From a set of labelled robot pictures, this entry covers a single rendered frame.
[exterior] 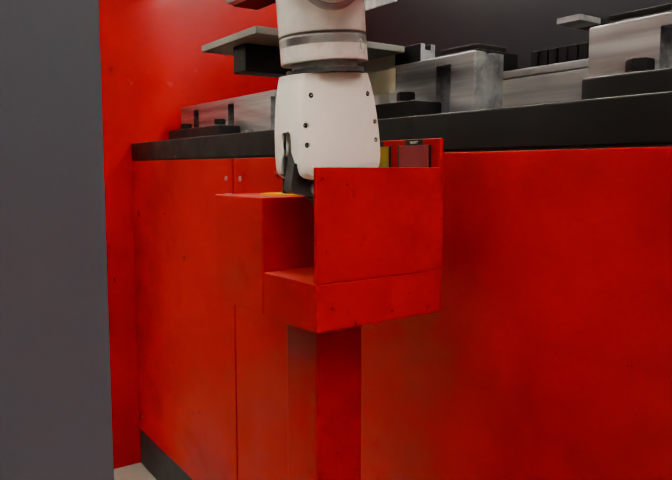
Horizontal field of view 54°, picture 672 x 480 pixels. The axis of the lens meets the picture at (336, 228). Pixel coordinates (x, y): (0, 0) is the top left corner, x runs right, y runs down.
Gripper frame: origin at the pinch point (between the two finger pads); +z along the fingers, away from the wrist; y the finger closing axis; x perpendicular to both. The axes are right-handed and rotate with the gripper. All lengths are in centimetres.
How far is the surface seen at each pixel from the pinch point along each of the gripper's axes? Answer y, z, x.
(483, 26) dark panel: -88, -32, -55
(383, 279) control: -1.7, 4.9, 4.8
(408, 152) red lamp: -10.0, -6.8, 0.4
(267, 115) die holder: -34, -14, -67
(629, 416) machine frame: -16.3, 18.4, 21.4
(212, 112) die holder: -35, -17, -95
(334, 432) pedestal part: 0.5, 22.2, -2.1
